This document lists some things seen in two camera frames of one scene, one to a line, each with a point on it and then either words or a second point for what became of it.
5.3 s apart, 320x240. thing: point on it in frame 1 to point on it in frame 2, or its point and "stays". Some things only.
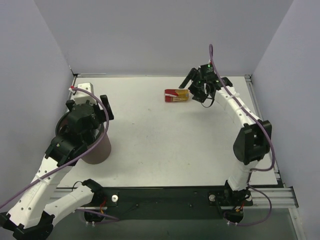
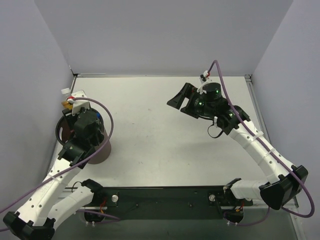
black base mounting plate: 168,203 stays
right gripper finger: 191,75 to 177,101
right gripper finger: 200,96 to 188,109
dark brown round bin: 100,153 stays
